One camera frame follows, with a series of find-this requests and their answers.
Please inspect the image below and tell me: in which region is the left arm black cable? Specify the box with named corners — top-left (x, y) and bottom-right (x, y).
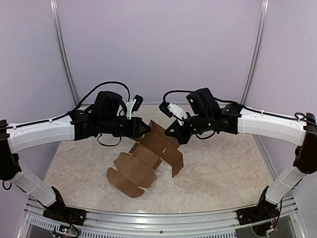
top-left (74, 81), bottom-right (131, 112)

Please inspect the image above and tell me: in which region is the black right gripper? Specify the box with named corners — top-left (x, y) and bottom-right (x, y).
top-left (164, 112), bottom-right (213, 144)

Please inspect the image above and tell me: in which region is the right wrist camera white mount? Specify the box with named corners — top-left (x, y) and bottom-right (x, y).
top-left (159, 101), bottom-right (188, 125)

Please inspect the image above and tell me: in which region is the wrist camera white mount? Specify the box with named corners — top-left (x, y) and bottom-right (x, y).
top-left (159, 101), bottom-right (188, 125)
top-left (126, 95), bottom-right (144, 119)

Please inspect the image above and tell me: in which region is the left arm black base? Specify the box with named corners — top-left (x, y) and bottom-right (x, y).
top-left (43, 186), bottom-right (87, 226)

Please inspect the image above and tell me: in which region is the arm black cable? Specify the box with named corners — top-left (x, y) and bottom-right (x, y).
top-left (74, 81), bottom-right (131, 112)
top-left (162, 89), bottom-right (194, 105)

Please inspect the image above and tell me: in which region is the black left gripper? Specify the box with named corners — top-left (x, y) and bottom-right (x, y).
top-left (100, 116), bottom-right (151, 138)

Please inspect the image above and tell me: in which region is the brown cardboard box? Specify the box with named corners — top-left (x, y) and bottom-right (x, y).
top-left (106, 120), bottom-right (184, 198)

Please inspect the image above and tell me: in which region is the aluminium frame post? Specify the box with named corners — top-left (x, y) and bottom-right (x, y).
top-left (241, 0), bottom-right (269, 105)
top-left (50, 0), bottom-right (79, 105)

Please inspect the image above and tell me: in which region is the right aluminium frame post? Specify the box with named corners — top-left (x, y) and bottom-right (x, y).
top-left (241, 0), bottom-right (269, 105)

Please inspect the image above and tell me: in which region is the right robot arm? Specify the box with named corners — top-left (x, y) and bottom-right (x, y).
top-left (159, 88), bottom-right (317, 220)

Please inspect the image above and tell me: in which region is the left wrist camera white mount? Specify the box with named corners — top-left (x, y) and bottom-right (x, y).
top-left (126, 95), bottom-right (144, 119)

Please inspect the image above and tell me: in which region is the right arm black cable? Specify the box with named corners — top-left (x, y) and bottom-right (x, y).
top-left (162, 89), bottom-right (194, 105)

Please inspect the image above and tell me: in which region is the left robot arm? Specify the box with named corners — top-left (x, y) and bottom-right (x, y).
top-left (0, 91), bottom-right (151, 221)

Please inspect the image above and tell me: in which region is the left aluminium frame post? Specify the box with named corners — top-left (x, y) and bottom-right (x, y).
top-left (50, 0), bottom-right (79, 105)

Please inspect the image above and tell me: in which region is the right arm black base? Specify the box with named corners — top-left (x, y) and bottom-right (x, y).
top-left (236, 186), bottom-right (280, 225)

